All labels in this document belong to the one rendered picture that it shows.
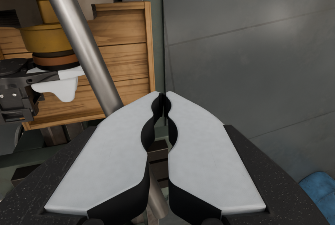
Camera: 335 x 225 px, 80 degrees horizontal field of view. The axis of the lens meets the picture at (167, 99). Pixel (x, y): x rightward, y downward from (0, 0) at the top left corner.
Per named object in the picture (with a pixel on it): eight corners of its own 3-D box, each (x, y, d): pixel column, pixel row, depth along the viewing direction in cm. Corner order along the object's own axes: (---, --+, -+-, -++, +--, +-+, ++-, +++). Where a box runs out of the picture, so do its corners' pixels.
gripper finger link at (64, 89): (98, 94, 36) (41, 100, 34) (93, 61, 33) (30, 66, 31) (98, 102, 33) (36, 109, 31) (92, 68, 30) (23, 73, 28)
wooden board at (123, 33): (-21, 7, 43) (-31, 8, 39) (147, 0, 51) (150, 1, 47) (29, 122, 57) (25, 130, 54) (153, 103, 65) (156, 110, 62)
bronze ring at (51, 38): (-10, 1, 23) (20, 77, 27) (78, -2, 25) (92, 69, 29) (19, -2, 31) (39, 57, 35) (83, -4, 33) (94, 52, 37)
